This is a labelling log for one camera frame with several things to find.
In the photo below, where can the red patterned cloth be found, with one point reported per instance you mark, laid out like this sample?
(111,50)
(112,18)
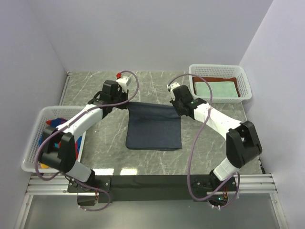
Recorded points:
(61,151)

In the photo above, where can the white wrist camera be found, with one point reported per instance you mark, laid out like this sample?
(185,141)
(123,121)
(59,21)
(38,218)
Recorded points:
(172,85)
(123,82)

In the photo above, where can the blue grey cloth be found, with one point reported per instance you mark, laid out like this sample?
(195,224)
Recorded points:
(153,127)

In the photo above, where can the aluminium front frame rail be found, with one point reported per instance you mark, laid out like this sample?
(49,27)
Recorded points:
(246,184)

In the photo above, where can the mint green towel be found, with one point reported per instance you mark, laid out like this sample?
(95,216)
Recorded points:
(219,89)

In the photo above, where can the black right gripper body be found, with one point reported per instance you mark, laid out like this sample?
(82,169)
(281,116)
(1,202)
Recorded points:
(177,106)

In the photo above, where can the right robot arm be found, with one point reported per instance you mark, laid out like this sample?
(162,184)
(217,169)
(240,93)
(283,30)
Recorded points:
(242,142)

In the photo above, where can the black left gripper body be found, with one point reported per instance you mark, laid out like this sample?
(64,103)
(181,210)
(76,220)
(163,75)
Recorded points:
(121,97)

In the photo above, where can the white laundry basket with clothes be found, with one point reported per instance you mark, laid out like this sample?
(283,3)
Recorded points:
(47,113)

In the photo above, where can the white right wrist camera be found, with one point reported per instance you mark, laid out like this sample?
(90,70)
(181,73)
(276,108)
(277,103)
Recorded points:
(172,85)

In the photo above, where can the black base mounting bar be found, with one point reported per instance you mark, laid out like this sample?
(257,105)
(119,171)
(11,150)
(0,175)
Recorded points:
(154,187)

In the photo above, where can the rust brown towel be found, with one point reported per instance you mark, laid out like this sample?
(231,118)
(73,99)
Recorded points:
(214,79)

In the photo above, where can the aluminium table edge rail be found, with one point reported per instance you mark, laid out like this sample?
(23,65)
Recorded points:
(69,74)

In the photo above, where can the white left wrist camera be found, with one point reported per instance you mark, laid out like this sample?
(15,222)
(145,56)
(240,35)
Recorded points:
(123,82)

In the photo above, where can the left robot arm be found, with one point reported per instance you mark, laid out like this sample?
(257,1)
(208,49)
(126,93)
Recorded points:
(76,126)

